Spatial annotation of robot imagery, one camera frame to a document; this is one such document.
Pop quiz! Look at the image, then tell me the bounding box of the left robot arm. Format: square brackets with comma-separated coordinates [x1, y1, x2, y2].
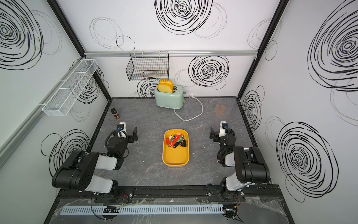
[52, 122, 138, 198]

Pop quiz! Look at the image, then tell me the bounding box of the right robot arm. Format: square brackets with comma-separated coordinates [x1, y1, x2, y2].
[209, 121, 270, 195]

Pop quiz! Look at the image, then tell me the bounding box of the black tag key in box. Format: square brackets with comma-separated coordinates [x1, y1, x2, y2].
[180, 140, 187, 147]

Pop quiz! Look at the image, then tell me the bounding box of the yellow plastic storage box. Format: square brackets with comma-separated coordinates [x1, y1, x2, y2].
[162, 129, 190, 167]

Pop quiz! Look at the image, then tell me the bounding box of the small brown spice bottle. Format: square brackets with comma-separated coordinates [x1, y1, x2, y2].
[111, 108, 121, 121]

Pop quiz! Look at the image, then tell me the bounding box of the red tag white label key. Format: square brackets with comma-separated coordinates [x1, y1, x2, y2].
[166, 135, 176, 145]

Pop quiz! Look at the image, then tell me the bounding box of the mint green toaster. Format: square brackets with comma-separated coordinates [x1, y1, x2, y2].
[155, 85, 184, 109]

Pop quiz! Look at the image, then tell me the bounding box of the yellow toast slice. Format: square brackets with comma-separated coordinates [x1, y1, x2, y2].
[158, 79, 174, 93]

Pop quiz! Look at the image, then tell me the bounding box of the white toaster power cable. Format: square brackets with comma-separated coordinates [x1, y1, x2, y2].
[173, 95, 204, 122]

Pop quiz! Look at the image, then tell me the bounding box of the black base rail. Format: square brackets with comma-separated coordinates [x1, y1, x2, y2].
[56, 184, 283, 203]

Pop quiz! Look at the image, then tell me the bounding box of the black wire wall basket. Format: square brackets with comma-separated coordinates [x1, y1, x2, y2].
[125, 51, 170, 81]

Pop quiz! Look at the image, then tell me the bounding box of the white mesh wall shelf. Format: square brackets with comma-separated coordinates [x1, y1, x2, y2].
[42, 59, 99, 117]

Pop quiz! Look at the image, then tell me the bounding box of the grey slotted cable duct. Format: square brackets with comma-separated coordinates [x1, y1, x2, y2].
[60, 204, 224, 216]

